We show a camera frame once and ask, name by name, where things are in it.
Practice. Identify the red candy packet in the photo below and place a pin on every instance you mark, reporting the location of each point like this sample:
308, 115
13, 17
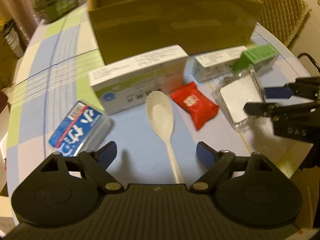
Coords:
200, 108

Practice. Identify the blue labelled clear plastic case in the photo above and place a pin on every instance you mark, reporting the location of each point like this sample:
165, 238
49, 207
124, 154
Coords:
82, 129

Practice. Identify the long white ointment box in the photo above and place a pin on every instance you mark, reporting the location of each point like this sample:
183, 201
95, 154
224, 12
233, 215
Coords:
216, 63

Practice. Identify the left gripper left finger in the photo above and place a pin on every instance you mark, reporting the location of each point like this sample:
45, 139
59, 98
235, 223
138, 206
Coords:
95, 166

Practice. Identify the checkered tablecloth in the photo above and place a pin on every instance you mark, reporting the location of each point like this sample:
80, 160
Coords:
53, 77

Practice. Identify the clear plastic box white pad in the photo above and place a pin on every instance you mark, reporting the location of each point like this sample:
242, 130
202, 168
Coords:
233, 92

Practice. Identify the green medicine box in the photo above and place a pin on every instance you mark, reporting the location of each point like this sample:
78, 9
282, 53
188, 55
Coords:
261, 58

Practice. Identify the woven beige chair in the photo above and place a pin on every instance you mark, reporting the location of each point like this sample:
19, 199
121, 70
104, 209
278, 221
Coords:
285, 19

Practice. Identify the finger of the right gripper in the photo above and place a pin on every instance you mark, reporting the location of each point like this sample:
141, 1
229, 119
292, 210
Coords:
307, 87
272, 109

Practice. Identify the brown cardboard box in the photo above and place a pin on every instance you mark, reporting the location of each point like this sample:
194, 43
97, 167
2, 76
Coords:
125, 28

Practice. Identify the white plastic spoon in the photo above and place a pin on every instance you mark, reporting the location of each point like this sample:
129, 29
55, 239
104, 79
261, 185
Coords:
161, 118

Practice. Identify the large white medicine box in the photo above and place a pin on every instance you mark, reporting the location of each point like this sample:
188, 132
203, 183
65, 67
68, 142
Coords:
127, 83

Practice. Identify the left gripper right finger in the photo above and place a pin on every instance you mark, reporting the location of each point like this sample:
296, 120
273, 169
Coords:
217, 163

